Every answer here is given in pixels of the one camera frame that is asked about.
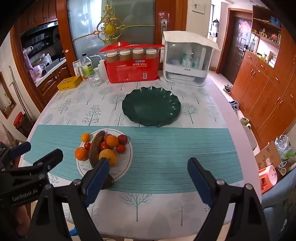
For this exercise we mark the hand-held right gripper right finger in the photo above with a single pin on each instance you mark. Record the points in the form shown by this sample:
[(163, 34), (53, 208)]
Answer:
[(200, 184)]

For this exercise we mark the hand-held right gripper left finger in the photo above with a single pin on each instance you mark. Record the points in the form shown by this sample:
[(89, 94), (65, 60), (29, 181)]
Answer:
[(97, 183)]

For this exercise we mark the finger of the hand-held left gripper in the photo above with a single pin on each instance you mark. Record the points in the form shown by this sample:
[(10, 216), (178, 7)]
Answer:
[(20, 149), (49, 160)]

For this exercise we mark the dark avocado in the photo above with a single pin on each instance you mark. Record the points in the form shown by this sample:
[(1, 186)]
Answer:
[(109, 182)]

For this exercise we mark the large yellow orange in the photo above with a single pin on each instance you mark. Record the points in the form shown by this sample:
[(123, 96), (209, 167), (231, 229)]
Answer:
[(111, 154)]

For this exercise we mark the white leaf-print plate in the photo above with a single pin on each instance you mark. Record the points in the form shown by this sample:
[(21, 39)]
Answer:
[(124, 162)]

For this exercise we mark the brown overripe banana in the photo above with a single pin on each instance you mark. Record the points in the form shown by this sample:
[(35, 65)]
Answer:
[(94, 148)]

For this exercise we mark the small red tomato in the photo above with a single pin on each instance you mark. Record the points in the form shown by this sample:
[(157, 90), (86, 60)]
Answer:
[(87, 145)]

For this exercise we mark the small orange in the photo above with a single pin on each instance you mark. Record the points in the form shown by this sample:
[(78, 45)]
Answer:
[(85, 137)]

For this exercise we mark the red tomato top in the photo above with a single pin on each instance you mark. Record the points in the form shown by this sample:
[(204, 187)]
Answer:
[(122, 139)]

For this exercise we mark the dark green scalloped plate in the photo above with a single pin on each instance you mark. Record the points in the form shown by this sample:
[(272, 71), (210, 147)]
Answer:
[(150, 111)]

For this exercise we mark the person's left hand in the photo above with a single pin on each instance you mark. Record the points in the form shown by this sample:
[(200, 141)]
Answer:
[(20, 216)]

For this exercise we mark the red round container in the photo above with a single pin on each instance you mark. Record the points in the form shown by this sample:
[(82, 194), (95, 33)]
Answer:
[(18, 119)]

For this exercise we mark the teal striped placemat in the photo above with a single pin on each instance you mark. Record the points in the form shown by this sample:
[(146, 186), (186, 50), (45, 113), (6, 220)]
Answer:
[(161, 157)]

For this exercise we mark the orange and white stool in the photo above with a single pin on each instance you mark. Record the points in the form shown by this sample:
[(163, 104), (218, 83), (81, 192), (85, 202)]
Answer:
[(266, 178)]

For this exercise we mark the tree-print tablecloth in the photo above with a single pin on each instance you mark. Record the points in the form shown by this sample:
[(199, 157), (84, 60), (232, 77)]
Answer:
[(92, 104)]

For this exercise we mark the brown cardboard box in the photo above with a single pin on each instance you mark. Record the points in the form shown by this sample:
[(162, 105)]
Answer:
[(266, 157)]

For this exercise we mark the wooden kitchen cabinet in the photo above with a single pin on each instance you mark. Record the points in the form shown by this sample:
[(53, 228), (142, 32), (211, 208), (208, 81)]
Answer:
[(53, 81)]

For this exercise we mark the pale green slipper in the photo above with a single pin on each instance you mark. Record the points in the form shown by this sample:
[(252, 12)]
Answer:
[(245, 121)]

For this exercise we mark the yellow cardboard box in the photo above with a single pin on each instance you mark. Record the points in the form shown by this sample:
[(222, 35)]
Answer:
[(68, 83)]

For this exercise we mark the blue grey chair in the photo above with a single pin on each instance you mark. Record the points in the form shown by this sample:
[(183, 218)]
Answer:
[(277, 208)]

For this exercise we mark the blue grey shoe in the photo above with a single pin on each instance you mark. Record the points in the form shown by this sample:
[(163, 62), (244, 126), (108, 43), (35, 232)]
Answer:
[(234, 105)]

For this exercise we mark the clear drinking glass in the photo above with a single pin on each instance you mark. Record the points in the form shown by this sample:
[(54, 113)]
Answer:
[(94, 80)]

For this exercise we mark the clear plastic bag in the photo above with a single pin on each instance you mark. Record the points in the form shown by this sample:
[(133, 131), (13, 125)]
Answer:
[(283, 144)]

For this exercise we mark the small metal can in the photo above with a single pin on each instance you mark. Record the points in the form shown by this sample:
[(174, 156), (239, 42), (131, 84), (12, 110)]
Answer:
[(81, 71)]

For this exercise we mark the white and blue carton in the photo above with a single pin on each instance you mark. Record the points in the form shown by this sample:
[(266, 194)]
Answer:
[(77, 66)]

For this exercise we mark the green-label plastic bottle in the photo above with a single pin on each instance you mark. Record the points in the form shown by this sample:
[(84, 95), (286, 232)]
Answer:
[(87, 67)]

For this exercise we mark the dark shoe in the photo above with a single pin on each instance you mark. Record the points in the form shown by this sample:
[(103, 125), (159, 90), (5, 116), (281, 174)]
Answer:
[(227, 88)]

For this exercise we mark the white squeeze wash bottle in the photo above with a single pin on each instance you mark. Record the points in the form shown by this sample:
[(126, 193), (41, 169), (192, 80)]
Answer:
[(103, 70)]

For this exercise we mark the white bottle storage cabinet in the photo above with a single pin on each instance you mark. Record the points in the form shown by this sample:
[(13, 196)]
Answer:
[(185, 74)]

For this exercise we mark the red plastic jar package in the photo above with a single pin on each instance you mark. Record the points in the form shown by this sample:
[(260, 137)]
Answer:
[(129, 71)]

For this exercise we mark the black range hood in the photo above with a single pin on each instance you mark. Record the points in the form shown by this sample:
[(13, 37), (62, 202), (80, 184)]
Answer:
[(39, 34)]

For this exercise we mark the jar with white lid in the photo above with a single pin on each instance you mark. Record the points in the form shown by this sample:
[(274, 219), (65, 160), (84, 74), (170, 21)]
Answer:
[(151, 53), (138, 53), (124, 55), (111, 56)]

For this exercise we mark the dark entry door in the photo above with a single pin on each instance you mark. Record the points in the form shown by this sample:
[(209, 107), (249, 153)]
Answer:
[(239, 51)]

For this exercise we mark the gold door ornament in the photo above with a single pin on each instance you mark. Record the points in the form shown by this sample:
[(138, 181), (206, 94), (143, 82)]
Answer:
[(108, 29)]

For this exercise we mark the red door decoration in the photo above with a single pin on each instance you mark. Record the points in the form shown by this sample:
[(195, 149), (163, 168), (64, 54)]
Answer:
[(246, 27)]

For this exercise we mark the frosted glass sliding door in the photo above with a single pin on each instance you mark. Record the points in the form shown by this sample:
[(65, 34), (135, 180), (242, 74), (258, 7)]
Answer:
[(138, 14)]

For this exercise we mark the wooden picture frame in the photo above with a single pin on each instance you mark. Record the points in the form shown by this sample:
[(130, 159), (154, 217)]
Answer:
[(7, 97)]

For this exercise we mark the wooden wall cabinet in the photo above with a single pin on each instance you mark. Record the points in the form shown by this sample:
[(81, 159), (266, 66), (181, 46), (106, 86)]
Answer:
[(266, 92)]

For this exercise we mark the white wall sign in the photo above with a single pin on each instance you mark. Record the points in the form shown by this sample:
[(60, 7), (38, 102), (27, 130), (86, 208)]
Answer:
[(197, 8)]

